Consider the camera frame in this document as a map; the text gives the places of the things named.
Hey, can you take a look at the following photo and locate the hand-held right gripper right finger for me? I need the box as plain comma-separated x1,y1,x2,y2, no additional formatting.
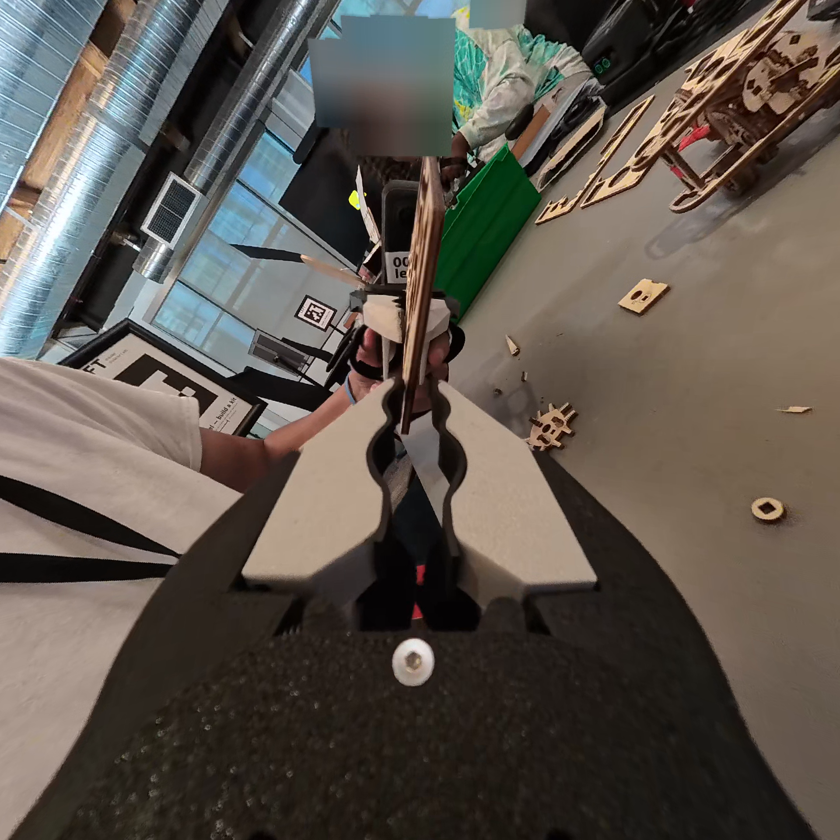
427,379,598,634

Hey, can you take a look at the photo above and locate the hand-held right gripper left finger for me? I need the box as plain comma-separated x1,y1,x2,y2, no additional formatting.
241,377,403,634

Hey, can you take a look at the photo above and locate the plywood parts sheet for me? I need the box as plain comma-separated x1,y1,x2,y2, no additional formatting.
400,156,443,435

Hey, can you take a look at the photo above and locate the wooden toothed gear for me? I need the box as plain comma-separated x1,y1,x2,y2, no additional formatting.
527,402,578,454

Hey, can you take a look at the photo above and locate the person's left forearm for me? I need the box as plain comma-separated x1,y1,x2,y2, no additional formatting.
199,390,355,494

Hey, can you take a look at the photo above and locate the person's left hand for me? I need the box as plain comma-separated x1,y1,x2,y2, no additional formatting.
346,327,396,406

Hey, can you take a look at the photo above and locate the small square marker tag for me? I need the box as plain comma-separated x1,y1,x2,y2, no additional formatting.
295,295,337,329

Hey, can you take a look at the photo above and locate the green plastic bin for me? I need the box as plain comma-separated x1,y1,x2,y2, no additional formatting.
433,144,543,320

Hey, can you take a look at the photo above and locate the empty wooden cutout sheet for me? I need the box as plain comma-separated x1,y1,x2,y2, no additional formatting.
579,94,657,211
535,108,608,227

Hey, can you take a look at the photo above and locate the black framed marker sign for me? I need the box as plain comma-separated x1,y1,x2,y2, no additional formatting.
59,319,268,438

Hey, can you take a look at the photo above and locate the square wooden plate with holes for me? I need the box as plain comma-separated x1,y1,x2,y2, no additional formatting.
618,279,671,316

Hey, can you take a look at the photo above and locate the person's white shirt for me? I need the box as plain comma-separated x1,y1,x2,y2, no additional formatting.
0,357,245,840

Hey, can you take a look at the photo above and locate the black equipment case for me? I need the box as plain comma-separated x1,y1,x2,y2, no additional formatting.
581,0,664,106

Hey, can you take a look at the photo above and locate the wooden biplane model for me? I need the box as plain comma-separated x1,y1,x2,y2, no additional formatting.
668,0,840,214

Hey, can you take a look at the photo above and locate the silver spiral duct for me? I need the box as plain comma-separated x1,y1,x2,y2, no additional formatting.
131,0,343,284

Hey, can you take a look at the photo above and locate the wall air vent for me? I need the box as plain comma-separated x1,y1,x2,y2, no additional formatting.
140,172,198,245

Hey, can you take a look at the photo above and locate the black shoulder strap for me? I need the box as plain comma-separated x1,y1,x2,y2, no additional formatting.
0,474,181,585

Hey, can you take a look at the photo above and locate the wide metal duct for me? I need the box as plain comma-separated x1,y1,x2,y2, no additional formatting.
0,0,168,342

